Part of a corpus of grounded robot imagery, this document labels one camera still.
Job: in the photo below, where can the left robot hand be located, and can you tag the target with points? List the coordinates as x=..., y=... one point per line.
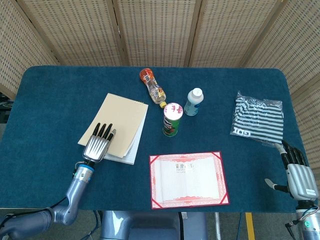
x=96, y=147

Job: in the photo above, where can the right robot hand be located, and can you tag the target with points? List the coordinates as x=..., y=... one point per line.
x=301, y=180

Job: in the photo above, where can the tan notebook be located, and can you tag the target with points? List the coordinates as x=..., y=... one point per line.
x=122, y=117

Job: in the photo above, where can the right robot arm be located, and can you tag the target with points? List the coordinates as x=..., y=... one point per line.
x=311, y=225

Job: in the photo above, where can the blue table cloth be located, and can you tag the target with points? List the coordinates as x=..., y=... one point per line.
x=62, y=100

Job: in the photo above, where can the striped garment in plastic bag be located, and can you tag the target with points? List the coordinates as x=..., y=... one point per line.
x=260, y=120

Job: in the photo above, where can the green Pringles chips can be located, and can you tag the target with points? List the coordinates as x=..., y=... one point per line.
x=172, y=123

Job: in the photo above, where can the clear bottle with orange label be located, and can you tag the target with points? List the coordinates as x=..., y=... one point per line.
x=153, y=87

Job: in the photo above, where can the grey-blue robot torso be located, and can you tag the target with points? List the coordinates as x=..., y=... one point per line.
x=150, y=227

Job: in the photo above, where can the black equipment behind table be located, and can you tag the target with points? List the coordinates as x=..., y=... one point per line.
x=5, y=110

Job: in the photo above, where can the red certificate folder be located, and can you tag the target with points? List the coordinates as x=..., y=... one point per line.
x=190, y=180

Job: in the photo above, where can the white and blue milk bottle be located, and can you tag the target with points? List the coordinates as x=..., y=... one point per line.
x=192, y=106

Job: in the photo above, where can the woven bamboo folding screen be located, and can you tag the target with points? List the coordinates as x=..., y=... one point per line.
x=155, y=30

